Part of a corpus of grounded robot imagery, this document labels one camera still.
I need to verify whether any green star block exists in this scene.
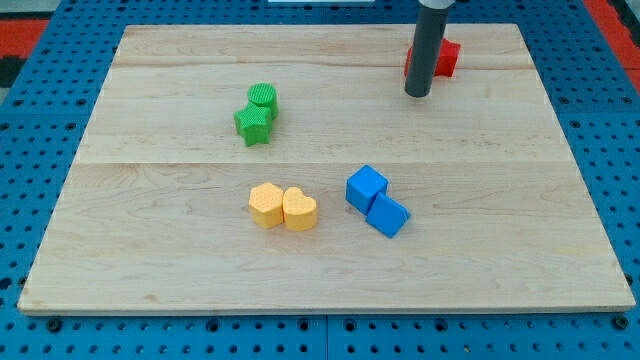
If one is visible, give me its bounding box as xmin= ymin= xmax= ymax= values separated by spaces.
xmin=234 ymin=102 xmax=273 ymax=147

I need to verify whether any green circle block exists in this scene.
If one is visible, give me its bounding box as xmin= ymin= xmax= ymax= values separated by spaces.
xmin=247 ymin=83 xmax=279 ymax=119

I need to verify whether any yellow heart block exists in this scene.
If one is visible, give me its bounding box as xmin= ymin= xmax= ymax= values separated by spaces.
xmin=283 ymin=187 xmax=318 ymax=231

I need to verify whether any blue cube block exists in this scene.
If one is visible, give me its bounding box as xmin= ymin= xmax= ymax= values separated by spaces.
xmin=345 ymin=165 xmax=389 ymax=215

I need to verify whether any yellow hexagon block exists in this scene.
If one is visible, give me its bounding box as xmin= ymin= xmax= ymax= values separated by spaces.
xmin=248 ymin=182 xmax=284 ymax=229

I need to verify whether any blue triangular block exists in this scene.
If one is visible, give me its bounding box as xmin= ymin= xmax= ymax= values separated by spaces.
xmin=366 ymin=193 xmax=411 ymax=238

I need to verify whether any light wooden board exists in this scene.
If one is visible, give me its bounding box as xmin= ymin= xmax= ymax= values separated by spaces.
xmin=18 ymin=24 xmax=635 ymax=316

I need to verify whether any red block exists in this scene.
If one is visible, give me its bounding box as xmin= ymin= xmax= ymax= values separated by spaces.
xmin=422 ymin=38 xmax=461 ymax=77

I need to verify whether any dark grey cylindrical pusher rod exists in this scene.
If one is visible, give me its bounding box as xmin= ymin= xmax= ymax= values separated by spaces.
xmin=405 ymin=3 xmax=453 ymax=98

